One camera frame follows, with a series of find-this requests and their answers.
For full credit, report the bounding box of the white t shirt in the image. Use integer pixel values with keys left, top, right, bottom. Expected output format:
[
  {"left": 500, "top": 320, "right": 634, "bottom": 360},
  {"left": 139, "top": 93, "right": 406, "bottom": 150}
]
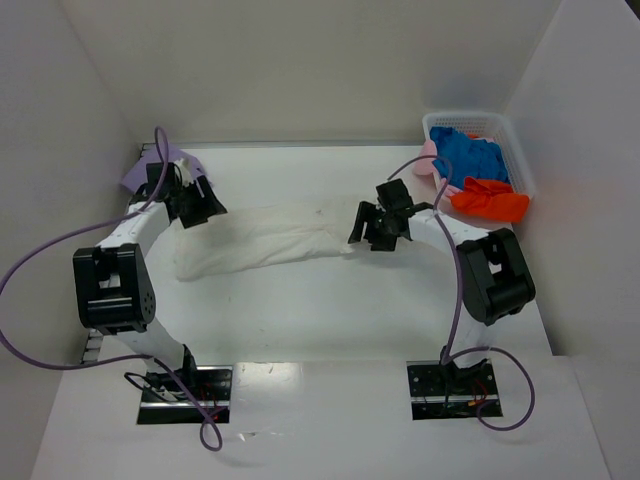
[{"left": 174, "top": 195, "right": 360, "bottom": 282}]

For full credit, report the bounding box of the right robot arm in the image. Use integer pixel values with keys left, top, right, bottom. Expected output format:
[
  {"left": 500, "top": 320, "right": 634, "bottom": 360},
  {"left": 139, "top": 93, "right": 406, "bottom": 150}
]
[{"left": 348, "top": 179, "right": 536, "bottom": 379}]

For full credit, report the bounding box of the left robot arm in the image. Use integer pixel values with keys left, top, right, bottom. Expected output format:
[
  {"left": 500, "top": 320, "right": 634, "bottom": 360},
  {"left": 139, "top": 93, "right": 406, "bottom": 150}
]
[{"left": 73, "top": 158, "right": 227, "bottom": 398}]

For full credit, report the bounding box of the pink t shirt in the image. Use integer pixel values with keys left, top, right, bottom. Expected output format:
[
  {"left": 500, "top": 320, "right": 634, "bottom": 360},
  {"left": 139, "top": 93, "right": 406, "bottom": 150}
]
[{"left": 412, "top": 140, "right": 444, "bottom": 192}]

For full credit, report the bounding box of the folded purple t shirt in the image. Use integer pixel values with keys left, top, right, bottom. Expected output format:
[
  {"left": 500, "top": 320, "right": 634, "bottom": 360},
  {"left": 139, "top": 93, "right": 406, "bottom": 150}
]
[{"left": 120, "top": 141, "right": 216, "bottom": 194}]

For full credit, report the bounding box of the blue t shirt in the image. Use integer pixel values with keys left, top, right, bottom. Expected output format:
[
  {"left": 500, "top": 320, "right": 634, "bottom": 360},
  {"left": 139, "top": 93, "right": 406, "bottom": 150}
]
[{"left": 429, "top": 126, "right": 510, "bottom": 189}]

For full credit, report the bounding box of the orange t shirt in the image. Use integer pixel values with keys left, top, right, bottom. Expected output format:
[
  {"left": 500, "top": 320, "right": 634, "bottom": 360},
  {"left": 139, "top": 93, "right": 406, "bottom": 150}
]
[{"left": 450, "top": 177, "right": 530, "bottom": 223}]

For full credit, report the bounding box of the white plastic basket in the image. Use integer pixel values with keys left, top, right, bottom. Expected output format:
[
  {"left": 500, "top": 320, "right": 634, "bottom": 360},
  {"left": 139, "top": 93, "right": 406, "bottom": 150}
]
[{"left": 422, "top": 110, "right": 536, "bottom": 199}]

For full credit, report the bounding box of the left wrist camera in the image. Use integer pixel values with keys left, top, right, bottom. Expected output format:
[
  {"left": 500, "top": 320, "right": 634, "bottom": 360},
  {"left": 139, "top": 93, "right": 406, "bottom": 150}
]
[{"left": 173, "top": 157, "right": 199, "bottom": 186}]

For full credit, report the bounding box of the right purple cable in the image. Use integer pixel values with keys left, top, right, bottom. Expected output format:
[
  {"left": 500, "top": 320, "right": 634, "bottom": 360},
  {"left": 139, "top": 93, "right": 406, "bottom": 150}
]
[{"left": 385, "top": 155, "right": 537, "bottom": 431}]

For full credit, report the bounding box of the purple cable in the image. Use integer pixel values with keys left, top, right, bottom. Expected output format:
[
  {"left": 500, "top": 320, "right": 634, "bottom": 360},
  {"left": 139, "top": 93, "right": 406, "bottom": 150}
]
[
  {"left": 0, "top": 125, "right": 225, "bottom": 452},
  {"left": 385, "top": 155, "right": 537, "bottom": 431}
]

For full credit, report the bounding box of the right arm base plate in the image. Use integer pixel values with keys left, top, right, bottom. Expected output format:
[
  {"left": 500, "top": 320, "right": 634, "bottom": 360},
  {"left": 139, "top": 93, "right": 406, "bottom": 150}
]
[{"left": 406, "top": 360, "right": 503, "bottom": 421}]

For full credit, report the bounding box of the aluminium rail bracket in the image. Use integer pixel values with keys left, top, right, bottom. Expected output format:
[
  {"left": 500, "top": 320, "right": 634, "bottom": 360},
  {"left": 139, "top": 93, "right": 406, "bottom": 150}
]
[{"left": 81, "top": 332, "right": 103, "bottom": 364}]

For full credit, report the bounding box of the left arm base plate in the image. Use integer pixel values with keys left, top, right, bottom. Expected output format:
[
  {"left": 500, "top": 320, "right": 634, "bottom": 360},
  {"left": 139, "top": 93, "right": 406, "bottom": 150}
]
[{"left": 129, "top": 366, "right": 233, "bottom": 425}]

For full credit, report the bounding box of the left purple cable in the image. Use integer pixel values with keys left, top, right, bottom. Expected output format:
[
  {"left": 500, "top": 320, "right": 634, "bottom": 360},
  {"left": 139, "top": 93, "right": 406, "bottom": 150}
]
[{"left": 0, "top": 125, "right": 225, "bottom": 452}]

